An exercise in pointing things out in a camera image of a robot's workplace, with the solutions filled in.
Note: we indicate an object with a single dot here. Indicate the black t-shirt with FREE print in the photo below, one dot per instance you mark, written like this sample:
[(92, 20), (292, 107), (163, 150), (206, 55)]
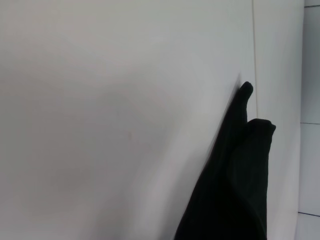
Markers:
[(225, 187)]

